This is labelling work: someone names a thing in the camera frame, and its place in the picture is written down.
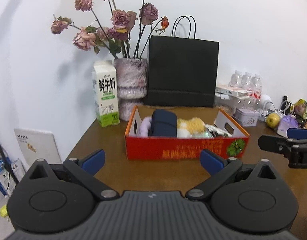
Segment yellow white plush toy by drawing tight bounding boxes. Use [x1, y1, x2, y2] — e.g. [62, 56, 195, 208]
[177, 117, 205, 138]

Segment dark navy fabric case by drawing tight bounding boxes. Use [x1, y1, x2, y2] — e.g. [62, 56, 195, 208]
[149, 109, 177, 138]

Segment purple tissue pack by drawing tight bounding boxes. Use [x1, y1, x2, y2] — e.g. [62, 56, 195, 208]
[277, 115, 298, 138]

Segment colourful snack packet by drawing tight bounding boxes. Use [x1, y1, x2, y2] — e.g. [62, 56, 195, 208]
[293, 99, 307, 128]

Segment yellow green apple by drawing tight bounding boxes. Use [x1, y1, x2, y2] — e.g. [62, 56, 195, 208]
[265, 112, 281, 129]

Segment black charger plug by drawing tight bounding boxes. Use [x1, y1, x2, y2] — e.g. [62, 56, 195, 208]
[280, 95, 288, 111]

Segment white round device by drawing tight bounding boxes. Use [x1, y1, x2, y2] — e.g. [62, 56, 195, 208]
[258, 94, 271, 115]

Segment small decorated tin box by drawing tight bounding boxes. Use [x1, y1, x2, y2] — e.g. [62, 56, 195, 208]
[233, 108, 259, 127]

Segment right clear water bottle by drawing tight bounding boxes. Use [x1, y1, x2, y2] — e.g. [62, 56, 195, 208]
[250, 74, 262, 99]

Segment clear water bottle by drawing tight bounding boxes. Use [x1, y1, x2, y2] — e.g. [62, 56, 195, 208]
[228, 70, 242, 87]
[250, 74, 262, 99]
[240, 72, 252, 90]

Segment clear plastic food container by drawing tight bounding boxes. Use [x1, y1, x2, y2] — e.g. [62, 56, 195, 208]
[214, 93, 240, 116]

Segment red orange cardboard box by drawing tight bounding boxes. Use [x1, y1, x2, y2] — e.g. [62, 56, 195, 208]
[125, 105, 250, 160]

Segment middle clear water bottle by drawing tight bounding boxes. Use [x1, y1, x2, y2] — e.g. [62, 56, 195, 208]
[240, 72, 252, 90]

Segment white flat carton box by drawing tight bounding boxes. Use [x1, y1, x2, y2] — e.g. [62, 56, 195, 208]
[215, 85, 252, 98]

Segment left clear water bottle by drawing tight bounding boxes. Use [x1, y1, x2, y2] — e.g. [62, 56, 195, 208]
[228, 70, 242, 87]

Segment white green milk carton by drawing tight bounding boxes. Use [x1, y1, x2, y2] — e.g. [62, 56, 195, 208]
[92, 61, 120, 127]

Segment black paper shopping bag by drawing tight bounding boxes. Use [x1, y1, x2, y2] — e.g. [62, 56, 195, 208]
[144, 15, 219, 107]

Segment pink purple ceramic vase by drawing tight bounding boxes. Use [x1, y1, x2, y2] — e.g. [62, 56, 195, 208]
[114, 58, 148, 121]

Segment dried pink rose bouquet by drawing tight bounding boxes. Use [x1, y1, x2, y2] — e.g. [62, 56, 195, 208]
[51, 0, 169, 59]

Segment white charging cable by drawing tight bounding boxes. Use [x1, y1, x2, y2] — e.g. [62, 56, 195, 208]
[260, 100, 296, 118]

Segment white booklet against wall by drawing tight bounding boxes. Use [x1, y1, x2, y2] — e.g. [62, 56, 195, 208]
[14, 128, 62, 166]

